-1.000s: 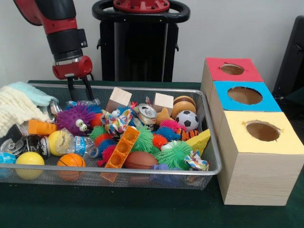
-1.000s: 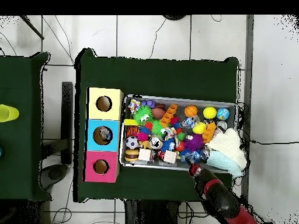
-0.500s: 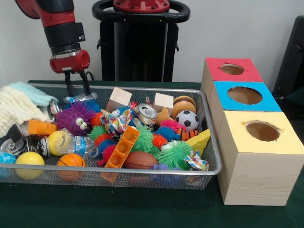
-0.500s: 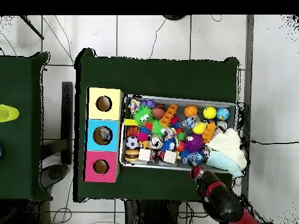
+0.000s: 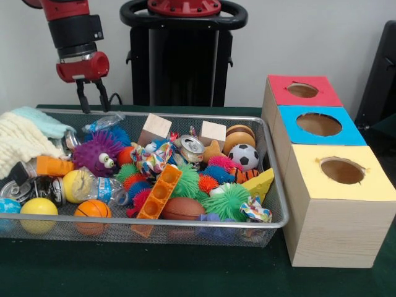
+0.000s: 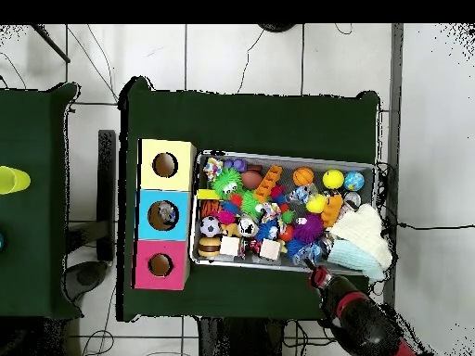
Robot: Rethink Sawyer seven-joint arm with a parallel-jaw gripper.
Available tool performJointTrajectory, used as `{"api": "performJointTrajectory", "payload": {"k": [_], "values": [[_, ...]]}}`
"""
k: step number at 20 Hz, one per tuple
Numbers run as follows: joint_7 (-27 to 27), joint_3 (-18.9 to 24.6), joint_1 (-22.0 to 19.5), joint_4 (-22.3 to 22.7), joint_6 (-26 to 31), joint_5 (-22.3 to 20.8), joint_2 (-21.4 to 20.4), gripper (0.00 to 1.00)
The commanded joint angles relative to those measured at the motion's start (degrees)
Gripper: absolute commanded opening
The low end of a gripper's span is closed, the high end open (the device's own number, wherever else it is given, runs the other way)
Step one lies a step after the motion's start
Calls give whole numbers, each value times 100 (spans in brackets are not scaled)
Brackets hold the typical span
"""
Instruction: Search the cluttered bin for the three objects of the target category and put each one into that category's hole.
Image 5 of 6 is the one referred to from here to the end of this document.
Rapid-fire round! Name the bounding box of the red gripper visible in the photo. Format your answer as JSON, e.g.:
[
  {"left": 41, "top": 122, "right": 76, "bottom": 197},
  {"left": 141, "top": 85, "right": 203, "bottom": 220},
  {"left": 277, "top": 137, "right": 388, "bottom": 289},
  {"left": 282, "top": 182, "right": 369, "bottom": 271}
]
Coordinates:
[{"left": 55, "top": 51, "right": 111, "bottom": 114}]

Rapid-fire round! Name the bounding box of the light blue waffle cloth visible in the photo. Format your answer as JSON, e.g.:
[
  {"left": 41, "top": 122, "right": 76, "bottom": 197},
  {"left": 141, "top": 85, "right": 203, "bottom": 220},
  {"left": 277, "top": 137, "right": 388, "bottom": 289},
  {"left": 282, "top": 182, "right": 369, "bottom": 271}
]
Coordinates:
[{"left": 12, "top": 106, "right": 77, "bottom": 140}]

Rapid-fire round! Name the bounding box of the cream waffle cloth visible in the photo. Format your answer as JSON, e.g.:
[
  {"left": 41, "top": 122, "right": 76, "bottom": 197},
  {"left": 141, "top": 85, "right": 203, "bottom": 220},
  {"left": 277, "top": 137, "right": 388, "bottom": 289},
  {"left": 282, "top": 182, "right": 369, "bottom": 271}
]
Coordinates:
[{"left": 0, "top": 111, "right": 67, "bottom": 180}]

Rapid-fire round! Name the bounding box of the silver mesh bin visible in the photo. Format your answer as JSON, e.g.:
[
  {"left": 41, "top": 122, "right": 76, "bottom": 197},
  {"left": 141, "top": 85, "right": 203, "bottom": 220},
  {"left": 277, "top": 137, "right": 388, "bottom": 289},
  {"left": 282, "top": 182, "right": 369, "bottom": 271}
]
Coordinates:
[{"left": 0, "top": 108, "right": 290, "bottom": 248}]

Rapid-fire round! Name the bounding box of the wooden box with three holes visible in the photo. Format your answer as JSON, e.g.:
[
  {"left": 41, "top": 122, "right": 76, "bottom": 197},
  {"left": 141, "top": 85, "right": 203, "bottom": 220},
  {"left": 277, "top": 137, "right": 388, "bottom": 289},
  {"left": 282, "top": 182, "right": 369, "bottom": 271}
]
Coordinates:
[{"left": 261, "top": 74, "right": 396, "bottom": 269}]

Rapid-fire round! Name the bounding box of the blue spiky ball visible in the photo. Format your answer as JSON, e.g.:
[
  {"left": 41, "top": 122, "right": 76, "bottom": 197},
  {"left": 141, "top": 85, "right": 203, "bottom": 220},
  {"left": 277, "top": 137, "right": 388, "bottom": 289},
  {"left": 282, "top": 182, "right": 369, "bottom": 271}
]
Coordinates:
[{"left": 85, "top": 125, "right": 132, "bottom": 147}]

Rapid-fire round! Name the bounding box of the shiny dented silver can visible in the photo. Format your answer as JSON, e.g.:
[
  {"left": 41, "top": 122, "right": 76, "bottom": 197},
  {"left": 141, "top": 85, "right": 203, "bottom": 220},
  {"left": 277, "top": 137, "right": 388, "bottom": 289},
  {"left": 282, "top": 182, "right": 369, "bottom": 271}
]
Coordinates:
[{"left": 63, "top": 131, "right": 80, "bottom": 155}]

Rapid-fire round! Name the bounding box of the purple spiky toy with eyes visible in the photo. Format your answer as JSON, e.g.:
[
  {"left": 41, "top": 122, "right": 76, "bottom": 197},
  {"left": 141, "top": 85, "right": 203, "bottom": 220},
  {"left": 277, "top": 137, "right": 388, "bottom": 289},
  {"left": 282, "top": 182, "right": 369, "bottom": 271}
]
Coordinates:
[{"left": 71, "top": 129, "right": 124, "bottom": 178}]

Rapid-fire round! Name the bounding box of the large wooden block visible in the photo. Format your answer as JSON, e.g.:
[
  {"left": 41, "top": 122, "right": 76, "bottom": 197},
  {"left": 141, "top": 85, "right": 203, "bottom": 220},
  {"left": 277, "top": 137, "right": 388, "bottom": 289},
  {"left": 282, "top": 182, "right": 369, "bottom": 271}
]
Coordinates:
[{"left": 137, "top": 113, "right": 173, "bottom": 146}]

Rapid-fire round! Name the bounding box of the clear water bottle blue label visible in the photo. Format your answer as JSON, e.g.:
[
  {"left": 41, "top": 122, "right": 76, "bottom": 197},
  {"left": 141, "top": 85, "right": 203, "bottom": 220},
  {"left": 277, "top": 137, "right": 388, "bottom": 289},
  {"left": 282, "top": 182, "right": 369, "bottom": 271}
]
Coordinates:
[{"left": 71, "top": 168, "right": 129, "bottom": 207}]

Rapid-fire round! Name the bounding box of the crushed silver can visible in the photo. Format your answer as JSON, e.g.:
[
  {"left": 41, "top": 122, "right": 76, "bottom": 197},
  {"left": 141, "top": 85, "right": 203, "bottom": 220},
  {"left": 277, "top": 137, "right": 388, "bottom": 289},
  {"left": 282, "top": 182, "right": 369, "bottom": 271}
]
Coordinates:
[{"left": 179, "top": 134, "right": 206, "bottom": 163}]

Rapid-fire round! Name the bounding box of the small orange basketball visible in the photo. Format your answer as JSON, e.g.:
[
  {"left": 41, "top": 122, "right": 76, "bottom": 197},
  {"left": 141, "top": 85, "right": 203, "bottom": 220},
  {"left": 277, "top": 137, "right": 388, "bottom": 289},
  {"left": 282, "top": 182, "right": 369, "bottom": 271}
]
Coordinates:
[{"left": 74, "top": 199, "right": 112, "bottom": 236}]

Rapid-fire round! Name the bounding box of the orange plastic block with holes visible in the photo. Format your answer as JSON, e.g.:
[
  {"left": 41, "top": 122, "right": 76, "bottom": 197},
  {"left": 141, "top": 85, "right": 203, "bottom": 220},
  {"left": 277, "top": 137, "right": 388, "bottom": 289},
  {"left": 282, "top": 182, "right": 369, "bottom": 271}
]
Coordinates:
[{"left": 136, "top": 163, "right": 183, "bottom": 220}]

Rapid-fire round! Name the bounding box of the small wooden block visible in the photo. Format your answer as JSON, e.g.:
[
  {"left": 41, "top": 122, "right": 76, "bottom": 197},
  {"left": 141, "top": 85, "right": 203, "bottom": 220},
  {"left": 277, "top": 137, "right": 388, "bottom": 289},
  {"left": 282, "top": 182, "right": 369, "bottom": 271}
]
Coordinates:
[{"left": 200, "top": 121, "right": 227, "bottom": 149}]

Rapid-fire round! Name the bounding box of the yellow ball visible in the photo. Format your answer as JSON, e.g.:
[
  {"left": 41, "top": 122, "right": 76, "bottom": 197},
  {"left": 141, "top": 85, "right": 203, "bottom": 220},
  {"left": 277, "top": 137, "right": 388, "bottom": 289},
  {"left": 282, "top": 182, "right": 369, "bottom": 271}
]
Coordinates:
[{"left": 20, "top": 197, "right": 59, "bottom": 235}]

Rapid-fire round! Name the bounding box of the toy hamburger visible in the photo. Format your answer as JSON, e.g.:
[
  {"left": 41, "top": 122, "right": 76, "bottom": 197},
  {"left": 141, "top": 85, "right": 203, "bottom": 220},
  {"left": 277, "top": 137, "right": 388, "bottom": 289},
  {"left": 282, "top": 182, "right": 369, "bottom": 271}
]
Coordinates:
[{"left": 222, "top": 124, "right": 257, "bottom": 155}]

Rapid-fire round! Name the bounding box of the small soccer ball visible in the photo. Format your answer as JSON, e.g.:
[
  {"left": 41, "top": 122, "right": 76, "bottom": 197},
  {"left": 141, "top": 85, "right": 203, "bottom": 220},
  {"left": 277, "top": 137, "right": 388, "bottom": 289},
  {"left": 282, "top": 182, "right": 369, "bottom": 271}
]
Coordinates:
[{"left": 228, "top": 144, "right": 260, "bottom": 172}]

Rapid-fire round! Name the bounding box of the green spiky ball with eyes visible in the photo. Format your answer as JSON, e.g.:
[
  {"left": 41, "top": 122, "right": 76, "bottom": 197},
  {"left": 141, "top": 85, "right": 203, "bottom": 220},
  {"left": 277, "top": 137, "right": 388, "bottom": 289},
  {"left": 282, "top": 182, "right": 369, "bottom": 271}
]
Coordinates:
[{"left": 200, "top": 183, "right": 252, "bottom": 222}]

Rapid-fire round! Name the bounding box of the dark green tablecloth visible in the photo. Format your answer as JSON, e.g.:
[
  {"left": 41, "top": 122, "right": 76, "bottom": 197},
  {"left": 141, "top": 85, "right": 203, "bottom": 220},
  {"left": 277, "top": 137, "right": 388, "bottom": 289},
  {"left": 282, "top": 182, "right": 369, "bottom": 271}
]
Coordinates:
[{"left": 0, "top": 104, "right": 396, "bottom": 297}]

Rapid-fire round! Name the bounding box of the black monitor on stand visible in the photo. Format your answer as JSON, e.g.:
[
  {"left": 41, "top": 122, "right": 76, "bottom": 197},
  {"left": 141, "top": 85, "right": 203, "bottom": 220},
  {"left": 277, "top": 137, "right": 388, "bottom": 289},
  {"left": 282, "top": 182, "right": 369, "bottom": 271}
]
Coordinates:
[{"left": 355, "top": 20, "right": 396, "bottom": 131}]

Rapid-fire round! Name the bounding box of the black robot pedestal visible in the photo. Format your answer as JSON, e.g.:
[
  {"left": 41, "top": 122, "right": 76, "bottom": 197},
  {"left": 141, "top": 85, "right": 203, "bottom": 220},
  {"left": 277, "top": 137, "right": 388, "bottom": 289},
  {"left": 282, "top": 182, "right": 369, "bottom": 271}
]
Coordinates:
[{"left": 119, "top": 0, "right": 248, "bottom": 108}]

